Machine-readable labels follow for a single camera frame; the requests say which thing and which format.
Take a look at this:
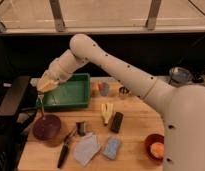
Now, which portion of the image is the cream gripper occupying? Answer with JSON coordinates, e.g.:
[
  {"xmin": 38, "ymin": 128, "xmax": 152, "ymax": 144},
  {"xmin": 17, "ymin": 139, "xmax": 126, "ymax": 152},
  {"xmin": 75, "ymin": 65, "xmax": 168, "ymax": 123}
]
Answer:
[{"xmin": 37, "ymin": 70, "xmax": 58, "ymax": 93}]

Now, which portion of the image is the silver fork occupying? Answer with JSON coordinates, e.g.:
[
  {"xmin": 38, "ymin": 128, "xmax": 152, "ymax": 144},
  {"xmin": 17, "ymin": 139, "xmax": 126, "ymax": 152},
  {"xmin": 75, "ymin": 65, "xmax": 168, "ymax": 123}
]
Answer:
[{"xmin": 38, "ymin": 92, "xmax": 45, "ymax": 119}]

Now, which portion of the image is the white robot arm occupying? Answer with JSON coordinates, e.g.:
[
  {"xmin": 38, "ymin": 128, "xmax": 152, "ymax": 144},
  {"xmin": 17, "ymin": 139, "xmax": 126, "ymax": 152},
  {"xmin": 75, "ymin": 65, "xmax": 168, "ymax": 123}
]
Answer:
[{"xmin": 37, "ymin": 34, "xmax": 205, "ymax": 171}]

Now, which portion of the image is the red bowl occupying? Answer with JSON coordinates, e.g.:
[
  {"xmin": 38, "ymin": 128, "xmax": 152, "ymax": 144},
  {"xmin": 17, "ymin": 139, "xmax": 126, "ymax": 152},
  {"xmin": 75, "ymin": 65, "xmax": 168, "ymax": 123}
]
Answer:
[{"xmin": 144, "ymin": 134, "xmax": 164, "ymax": 165}]

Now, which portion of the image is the green plastic tray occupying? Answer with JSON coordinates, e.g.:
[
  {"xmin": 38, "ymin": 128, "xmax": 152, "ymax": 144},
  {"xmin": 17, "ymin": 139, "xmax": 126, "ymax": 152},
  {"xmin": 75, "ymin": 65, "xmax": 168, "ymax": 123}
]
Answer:
[{"xmin": 36, "ymin": 73, "xmax": 90, "ymax": 111}]

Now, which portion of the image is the black chair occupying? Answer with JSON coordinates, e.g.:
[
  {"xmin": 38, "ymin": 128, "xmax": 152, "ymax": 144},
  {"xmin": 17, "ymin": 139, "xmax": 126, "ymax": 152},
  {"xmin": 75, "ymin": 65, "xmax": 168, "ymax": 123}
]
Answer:
[{"xmin": 0, "ymin": 76, "xmax": 31, "ymax": 171}]

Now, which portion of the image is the blue cup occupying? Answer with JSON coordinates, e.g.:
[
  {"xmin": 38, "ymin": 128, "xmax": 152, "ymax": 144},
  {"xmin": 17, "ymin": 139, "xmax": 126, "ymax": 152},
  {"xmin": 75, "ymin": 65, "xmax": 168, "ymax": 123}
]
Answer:
[{"xmin": 98, "ymin": 82, "xmax": 110, "ymax": 96}]

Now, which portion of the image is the yellow banana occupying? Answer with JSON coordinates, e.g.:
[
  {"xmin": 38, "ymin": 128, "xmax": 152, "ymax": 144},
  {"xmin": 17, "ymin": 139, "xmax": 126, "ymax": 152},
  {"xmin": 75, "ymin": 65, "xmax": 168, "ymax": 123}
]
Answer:
[{"xmin": 101, "ymin": 103, "xmax": 114, "ymax": 125}]

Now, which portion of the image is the small silver metal cup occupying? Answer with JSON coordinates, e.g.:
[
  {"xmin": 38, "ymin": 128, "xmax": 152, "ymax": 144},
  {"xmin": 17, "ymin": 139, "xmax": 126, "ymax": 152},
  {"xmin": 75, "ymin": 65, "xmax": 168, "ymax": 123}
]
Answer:
[{"xmin": 119, "ymin": 86, "xmax": 129, "ymax": 99}]

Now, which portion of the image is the light blue cloth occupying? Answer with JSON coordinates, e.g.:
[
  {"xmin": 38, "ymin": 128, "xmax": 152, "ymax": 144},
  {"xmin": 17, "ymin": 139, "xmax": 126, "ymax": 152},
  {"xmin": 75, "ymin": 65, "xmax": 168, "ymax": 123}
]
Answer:
[{"xmin": 74, "ymin": 132, "xmax": 101, "ymax": 166}]

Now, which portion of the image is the black rectangular block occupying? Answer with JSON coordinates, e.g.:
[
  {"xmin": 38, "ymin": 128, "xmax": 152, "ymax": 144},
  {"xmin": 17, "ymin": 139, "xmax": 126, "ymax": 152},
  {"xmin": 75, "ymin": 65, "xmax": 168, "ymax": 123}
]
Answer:
[{"xmin": 110, "ymin": 112, "xmax": 123, "ymax": 133}]

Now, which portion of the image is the blue sponge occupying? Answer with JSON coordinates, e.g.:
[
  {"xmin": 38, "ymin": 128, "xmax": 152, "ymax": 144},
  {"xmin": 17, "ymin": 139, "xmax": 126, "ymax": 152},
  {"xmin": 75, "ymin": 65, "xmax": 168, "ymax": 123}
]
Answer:
[{"xmin": 102, "ymin": 137, "xmax": 121, "ymax": 160}]

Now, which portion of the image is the orange fruit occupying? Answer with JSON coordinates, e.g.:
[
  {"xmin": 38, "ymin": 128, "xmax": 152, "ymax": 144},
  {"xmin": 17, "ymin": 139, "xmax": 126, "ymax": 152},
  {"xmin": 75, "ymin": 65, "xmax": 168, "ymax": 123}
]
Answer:
[{"xmin": 150, "ymin": 142, "xmax": 164, "ymax": 159}]

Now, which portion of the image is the metal pot on stand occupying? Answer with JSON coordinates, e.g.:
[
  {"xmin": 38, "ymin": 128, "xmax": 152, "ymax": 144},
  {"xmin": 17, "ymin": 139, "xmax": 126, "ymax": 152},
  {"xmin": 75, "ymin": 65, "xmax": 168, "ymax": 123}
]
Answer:
[{"xmin": 169, "ymin": 67, "xmax": 193, "ymax": 84}]

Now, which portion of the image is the black handled knife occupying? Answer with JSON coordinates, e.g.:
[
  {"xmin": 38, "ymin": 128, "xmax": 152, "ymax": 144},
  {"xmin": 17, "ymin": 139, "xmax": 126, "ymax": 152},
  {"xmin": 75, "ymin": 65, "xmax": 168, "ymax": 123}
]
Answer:
[{"xmin": 57, "ymin": 127, "xmax": 77, "ymax": 169}]

